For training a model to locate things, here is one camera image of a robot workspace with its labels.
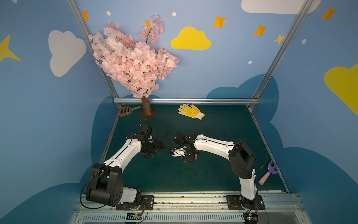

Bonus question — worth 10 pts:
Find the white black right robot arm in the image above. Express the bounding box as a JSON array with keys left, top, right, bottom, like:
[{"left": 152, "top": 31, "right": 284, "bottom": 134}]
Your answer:
[{"left": 172, "top": 133, "right": 258, "bottom": 201}]

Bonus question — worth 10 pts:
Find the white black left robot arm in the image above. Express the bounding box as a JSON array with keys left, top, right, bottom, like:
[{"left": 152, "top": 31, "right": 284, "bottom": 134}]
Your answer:
[{"left": 85, "top": 125, "right": 164, "bottom": 210}]

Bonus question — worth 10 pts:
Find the yellow white work glove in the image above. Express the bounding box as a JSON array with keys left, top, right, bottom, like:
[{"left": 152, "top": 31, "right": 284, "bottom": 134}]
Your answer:
[{"left": 178, "top": 104, "right": 205, "bottom": 120}]

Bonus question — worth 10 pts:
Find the brown tree trunk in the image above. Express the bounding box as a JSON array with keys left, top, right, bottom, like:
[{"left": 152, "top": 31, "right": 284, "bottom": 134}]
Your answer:
[{"left": 141, "top": 97, "right": 152, "bottom": 116}]

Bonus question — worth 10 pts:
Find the brown plastic slotted scoop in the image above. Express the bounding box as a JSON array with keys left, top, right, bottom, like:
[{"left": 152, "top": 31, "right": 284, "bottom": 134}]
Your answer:
[{"left": 119, "top": 105, "right": 142, "bottom": 117}]

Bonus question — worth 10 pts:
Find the left controller board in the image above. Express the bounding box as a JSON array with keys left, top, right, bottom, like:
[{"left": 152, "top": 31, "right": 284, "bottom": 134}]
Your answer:
[{"left": 125, "top": 213, "right": 143, "bottom": 224}]

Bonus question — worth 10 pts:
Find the controller board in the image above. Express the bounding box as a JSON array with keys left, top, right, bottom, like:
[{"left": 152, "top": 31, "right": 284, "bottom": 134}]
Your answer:
[
  {"left": 125, "top": 213, "right": 143, "bottom": 224},
  {"left": 243, "top": 213, "right": 258, "bottom": 224}
]

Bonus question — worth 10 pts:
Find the pink blossom tree crown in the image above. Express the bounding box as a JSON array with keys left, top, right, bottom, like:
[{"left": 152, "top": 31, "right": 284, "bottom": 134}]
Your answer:
[{"left": 88, "top": 14, "right": 179, "bottom": 99}]

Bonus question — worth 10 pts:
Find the purple pink toy rake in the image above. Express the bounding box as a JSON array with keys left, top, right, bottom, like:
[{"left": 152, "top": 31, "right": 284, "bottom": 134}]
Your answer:
[{"left": 258, "top": 160, "right": 280, "bottom": 186}]

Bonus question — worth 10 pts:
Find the right controller board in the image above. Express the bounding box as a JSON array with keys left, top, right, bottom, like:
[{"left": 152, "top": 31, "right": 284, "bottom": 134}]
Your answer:
[{"left": 243, "top": 213, "right": 258, "bottom": 224}]

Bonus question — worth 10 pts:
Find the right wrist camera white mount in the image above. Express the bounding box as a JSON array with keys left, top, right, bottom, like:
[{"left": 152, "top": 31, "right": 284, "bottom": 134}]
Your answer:
[{"left": 170, "top": 148, "right": 186, "bottom": 157}]

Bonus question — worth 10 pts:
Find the dark metal tree base plate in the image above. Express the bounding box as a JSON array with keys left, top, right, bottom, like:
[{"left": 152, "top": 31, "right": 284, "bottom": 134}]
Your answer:
[{"left": 138, "top": 107, "right": 158, "bottom": 121}]

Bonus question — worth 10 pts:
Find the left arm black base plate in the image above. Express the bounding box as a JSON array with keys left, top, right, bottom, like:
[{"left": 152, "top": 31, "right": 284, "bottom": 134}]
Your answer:
[{"left": 116, "top": 195, "right": 155, "bottom": 211}]

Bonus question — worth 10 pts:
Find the horizontal aluminium back rail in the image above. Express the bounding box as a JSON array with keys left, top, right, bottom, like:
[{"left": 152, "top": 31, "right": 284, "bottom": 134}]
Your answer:
[{"left": 113, "top": 97, "right": 260, "bottom": 105}]

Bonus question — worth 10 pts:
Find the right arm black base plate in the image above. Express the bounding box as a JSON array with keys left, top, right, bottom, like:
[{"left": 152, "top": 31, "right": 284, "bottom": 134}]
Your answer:
[{"left": 225, "top": 195, "right": 266, "bottom": 211}]

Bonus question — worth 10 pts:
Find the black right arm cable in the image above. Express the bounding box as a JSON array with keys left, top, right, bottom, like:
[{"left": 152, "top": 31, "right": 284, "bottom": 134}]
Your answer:
[{"left": 165, "top": 129, "right": 267, "bottom": 172}]

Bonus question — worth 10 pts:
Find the front aluminium rail frame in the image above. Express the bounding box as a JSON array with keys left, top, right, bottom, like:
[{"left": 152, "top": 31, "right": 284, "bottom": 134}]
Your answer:
[{"left": 70, "top": 190, "right": 311, "bottom": 224}]

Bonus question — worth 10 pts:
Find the left aluminium corner post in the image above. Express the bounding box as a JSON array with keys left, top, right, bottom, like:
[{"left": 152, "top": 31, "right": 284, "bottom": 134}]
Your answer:
[{"left": 66, "top": 0, "right": 123, "bottom": 109}]

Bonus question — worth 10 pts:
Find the aluminium corner post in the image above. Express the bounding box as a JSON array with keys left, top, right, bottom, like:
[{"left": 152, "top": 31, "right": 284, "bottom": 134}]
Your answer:
[
  {"left": 252, "top": 0, "right": 314, "bottom": 100},
  {"left": 66, "top": 0, "right": 123, "bottom": 109}
]

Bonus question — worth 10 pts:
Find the right aluminium corner post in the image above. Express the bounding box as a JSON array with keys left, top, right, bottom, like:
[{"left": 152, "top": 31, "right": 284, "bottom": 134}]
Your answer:
[{"left": 252, "top": 0, "right": 314, "bottom": 100}]

